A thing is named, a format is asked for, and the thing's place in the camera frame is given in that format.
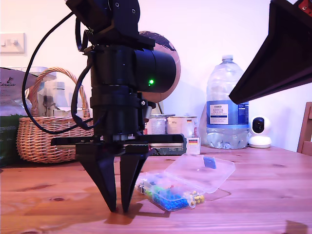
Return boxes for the clear glass jar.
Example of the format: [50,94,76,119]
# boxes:
[24,67,58,115]

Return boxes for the clear plastic pin organizer box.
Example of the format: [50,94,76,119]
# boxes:
[135,153,236,211]

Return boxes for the cork globe on stand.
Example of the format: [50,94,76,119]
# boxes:
[138,30,181,115]

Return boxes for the large clear water bottle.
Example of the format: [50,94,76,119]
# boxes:
[206,55,250,150]

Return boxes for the wicker basket with handle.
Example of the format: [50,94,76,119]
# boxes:
[16,67,96,163]

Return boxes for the white paper carton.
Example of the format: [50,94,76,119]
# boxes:
[55,107,85,117]

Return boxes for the green and white cardboard tray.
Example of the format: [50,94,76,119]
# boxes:
[146,137,201,156]

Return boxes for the small white round camera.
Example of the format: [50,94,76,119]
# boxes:
[248,116,272,149]

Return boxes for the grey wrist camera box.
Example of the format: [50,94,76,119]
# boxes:
[136,91,157,124]

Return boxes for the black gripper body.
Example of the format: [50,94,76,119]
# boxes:
[50,85,185,146]

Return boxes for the green and silver food bag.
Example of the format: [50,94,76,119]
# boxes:
[0,67,39,169]

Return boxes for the clear bottle white cap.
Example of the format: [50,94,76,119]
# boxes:
[52,81,67,108]

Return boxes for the white wall light switch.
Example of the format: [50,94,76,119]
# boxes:
[0,32,26,55]

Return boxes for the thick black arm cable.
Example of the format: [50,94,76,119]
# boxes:
[72,63,96,130]

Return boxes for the wooden chair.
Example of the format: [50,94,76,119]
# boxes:
[296,101,312,156]

